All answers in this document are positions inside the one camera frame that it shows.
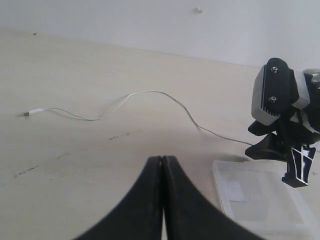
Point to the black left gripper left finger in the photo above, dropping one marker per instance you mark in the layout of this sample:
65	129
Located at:
139	215

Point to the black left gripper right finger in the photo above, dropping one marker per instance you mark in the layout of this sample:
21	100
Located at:
189	215

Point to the clear plastic storage box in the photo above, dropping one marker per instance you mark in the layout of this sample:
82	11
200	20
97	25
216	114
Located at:
253	195

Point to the white wired earphones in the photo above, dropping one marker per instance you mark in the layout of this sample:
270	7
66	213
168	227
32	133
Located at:
125	98

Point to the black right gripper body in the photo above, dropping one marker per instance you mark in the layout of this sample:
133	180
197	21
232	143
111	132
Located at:
300	122

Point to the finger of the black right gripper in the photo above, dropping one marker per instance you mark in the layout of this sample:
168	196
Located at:
299	162
272	147

